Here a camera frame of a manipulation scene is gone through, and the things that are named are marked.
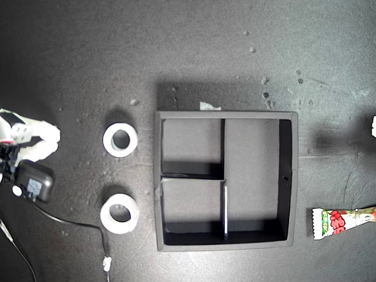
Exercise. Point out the white tape roll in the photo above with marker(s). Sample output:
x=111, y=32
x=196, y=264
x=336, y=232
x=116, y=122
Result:
x=105, y=216
x=107, y=141

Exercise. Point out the snack bar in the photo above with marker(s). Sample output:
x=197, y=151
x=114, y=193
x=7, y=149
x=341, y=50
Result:
x=337, y=221

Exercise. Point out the black tray with wells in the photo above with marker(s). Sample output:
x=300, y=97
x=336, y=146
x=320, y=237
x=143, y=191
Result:
x=252, y=164

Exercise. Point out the white paper scrap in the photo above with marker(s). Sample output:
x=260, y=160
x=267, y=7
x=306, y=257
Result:
x=209, y=106

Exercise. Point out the small black camera box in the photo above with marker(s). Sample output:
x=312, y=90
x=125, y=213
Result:
x=36, y=182

